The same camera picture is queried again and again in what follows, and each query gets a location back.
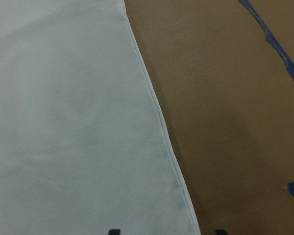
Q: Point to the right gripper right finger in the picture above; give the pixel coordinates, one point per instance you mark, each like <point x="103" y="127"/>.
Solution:
<point x="220" y="232"/>

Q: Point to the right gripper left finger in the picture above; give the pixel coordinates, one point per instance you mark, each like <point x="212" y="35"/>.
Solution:
<point x="114" y="232"/>

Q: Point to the light blue t-shirt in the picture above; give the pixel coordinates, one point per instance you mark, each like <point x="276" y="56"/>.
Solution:
<point x="84" y="146"/>

